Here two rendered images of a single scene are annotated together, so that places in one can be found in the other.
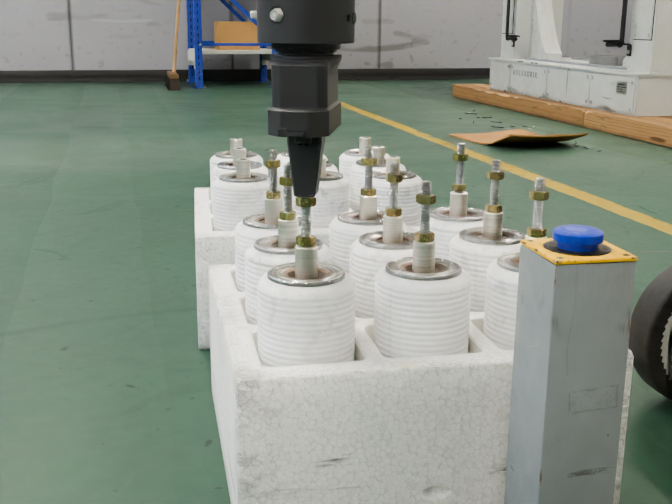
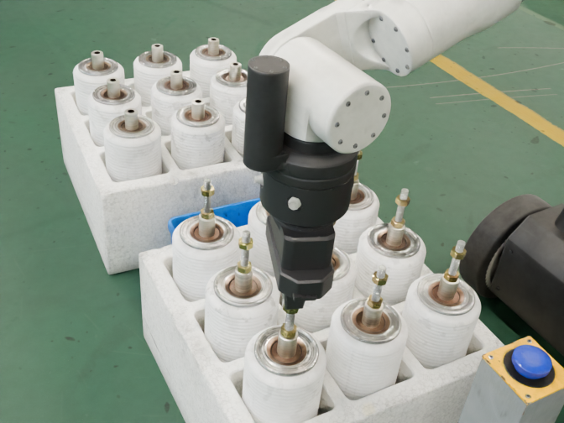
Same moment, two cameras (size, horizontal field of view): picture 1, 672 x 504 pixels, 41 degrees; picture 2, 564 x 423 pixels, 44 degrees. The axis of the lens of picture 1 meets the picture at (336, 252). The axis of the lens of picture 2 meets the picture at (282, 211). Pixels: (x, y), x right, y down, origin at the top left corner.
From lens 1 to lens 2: 0.54 m
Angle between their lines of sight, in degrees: 28
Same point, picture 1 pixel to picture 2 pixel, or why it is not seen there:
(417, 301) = (375, 360)
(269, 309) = (264, 391)
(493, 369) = (426, 394)
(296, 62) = (308, 237)
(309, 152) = not seen: hidden behind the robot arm
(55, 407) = (16, 381)
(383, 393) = not seen: outside the picture
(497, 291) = (422, 325)
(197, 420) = (146, 378)
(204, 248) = (109, 202)
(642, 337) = (474, 265)
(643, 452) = not seen: hidden behind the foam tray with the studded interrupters
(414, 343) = (368, 383)
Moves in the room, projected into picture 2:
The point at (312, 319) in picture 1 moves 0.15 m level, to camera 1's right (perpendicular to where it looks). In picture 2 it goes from (301, 397) to (420, 374)
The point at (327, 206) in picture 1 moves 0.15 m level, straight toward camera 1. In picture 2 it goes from (211, 148) to (231, 197)
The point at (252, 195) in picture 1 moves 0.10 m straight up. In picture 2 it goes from (146, 148) to (143, 95)
